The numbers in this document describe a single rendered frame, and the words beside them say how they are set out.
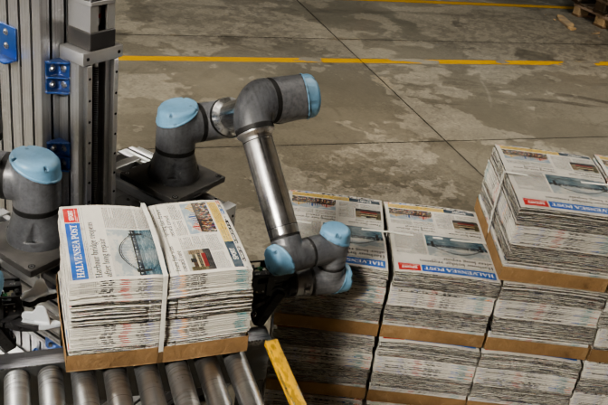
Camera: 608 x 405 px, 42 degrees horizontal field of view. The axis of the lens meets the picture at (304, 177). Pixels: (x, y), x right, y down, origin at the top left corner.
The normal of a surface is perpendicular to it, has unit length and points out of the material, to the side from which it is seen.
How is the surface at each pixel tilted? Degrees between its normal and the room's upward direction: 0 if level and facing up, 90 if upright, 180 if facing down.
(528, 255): 90
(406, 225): 1
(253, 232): 0
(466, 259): 1
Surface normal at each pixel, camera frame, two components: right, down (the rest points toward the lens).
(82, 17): -0.57, 0.32
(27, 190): -0.07, 0.46
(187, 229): 0.05, -0.87
